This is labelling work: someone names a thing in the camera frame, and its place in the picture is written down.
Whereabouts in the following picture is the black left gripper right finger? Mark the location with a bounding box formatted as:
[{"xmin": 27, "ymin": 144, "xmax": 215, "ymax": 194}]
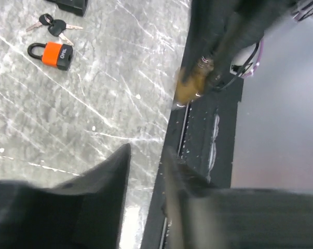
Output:
[{"xmin": 162, "ymin": 148, "xmax": 313, "ymax": 248}]

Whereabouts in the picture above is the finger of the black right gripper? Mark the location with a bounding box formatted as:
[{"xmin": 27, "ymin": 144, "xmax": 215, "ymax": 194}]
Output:
[
  {"xmin": 208, "ymin": 1, "xmax": 296, "ymax": 88},
  {"xmin": 183, "ymin": 0, "xmax": 239, "ymax": 78}
]

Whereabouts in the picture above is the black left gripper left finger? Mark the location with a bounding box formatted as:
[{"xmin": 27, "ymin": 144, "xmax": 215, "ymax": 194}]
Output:
[{"xmin": 0, "ymin": 143, "xmax": 131, "ymax": 248}]

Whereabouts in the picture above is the small brass padlock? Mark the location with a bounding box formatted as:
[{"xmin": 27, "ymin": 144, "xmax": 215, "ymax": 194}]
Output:
[{"xmin": 171, "ymin": 57, "xmax": 214, "ymax": 109}]

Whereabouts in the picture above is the orange black padlock with keys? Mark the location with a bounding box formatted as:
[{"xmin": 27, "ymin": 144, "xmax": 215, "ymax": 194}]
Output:
[{"xmin": 25, "ymin": 13, "xmax": 84, "ymax": 72}]

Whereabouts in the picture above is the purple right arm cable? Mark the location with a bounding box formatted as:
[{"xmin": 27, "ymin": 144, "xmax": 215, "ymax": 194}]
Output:
[{"xmin": 243, "ymin": 0, "xmax": 313, "ymax": 77}]

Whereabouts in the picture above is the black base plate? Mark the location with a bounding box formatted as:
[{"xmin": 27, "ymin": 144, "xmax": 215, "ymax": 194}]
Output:
[{"xmin": 142, "ymin": 33, "xmax": 244, "ymax": 249}]

